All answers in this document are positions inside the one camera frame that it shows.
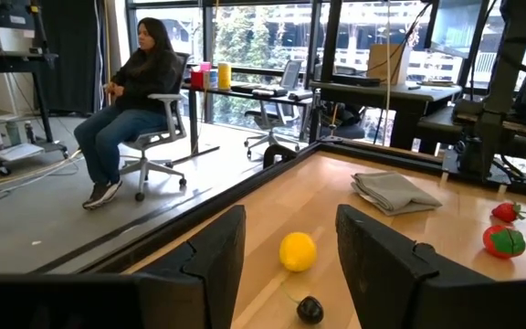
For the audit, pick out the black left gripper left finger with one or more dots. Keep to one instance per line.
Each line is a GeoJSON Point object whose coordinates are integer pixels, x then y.
{"type": "Point", "coordinates": [208, 274]}

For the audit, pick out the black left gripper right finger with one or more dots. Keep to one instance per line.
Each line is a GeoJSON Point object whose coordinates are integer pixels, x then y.
{"type": "Point", "coordinates": [381, 274]}

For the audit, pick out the yellow lemon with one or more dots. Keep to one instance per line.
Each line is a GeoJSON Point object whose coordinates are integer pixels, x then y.
{"type": "Point", "coordinates": [297, 251]}

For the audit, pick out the red tomato green top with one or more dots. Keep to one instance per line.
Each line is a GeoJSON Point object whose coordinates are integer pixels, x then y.
{"type": "Point", "coordinates": [496, 242]}

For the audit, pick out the red strawberry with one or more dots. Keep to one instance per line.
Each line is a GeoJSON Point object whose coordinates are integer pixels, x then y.
{"type": "Point", "coordinates": [506, 212]}

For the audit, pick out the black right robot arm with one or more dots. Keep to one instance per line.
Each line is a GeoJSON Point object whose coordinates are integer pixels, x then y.
{"type": "Point", "coordinates": [500, 91]}

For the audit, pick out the grey folded cloth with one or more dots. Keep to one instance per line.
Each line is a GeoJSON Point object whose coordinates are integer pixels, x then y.
{"type": "Point", "coordinates": [393, 192]}

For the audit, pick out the long black desk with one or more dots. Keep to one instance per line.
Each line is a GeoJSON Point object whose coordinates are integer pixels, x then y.
{"type": "Point", "coordinates": [193, 119]}

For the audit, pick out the black office chair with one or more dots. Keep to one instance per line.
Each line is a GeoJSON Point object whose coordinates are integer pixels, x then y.
{"type": "Point", "coordinates": [265, 115]}

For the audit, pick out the black standing desk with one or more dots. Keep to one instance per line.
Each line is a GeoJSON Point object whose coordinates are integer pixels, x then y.
{"type": "Point", "coordinates": [381, 93]}

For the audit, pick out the grey office chair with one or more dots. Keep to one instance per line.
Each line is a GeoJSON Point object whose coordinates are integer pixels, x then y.
{"type": "Point", "coordinates": [165, 97]}

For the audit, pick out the person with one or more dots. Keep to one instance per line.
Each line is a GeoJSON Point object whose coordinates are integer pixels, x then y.
{"type": "Point", "coordinates": [130, 100]}

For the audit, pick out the blue white canister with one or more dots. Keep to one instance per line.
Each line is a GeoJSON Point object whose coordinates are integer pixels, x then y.
{"type": "Point", "coordinates": [213, 78]}

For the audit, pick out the red container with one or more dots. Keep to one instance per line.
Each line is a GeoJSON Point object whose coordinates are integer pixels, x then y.
{"type": "Point", "coordinates": [196, 78]}

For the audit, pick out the yellow canister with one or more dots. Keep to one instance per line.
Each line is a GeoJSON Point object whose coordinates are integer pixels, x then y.
{"type": "Point", "coordinates": [224, 75]}

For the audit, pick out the pink cup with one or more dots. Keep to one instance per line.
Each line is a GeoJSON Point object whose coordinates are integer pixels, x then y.
{"type": "Point", "coordinates": [205, 66]}

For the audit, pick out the cardboard box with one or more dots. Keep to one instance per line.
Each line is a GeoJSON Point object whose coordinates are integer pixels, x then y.
{"type": "Point", "coordinates": [384, 64]}

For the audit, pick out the open grey laptop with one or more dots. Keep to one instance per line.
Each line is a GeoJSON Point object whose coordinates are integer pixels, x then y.
{"type": "Point", "coordinates": [290, 74]}

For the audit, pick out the white tray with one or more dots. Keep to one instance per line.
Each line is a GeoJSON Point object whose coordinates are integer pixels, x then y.
{"type": "Point", "coordinates": [18, 151]}

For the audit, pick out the computer monitor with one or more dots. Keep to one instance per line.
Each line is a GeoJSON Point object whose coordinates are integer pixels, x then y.
{"type": "Point", "coordinates": [455, 27]}

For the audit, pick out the black curtain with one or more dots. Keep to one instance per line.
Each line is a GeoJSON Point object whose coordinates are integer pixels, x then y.
{"type": "Point", "coordinates": [71, 55]}

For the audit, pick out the black rolling cart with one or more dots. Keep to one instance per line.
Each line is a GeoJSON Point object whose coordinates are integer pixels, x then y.
{"type": "Point", "coordinates": [7, 64]}

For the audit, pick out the black curved bracket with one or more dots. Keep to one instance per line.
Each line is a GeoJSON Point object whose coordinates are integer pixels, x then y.
{"type": "Point", "coordinates": [274, 151]}

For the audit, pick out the black steel post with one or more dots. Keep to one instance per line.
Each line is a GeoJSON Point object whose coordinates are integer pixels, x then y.
{"type": "Point", "coordinates": [329, 68]}

